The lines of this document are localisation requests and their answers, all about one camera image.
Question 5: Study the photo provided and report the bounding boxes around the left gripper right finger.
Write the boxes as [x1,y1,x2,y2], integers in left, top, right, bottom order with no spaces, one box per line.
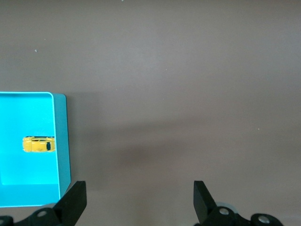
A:
[194,180,283,226]

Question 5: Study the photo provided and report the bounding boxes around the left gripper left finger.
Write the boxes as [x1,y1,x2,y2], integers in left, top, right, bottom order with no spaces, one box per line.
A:
[16,180,87,226]

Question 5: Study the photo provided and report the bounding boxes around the yellow beetle toy car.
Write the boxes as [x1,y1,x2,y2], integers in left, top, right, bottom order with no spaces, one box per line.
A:
[22,135,56,153]

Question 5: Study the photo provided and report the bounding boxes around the turquoise plastic bin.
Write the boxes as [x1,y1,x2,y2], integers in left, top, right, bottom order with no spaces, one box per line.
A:
[0,91,71,208]

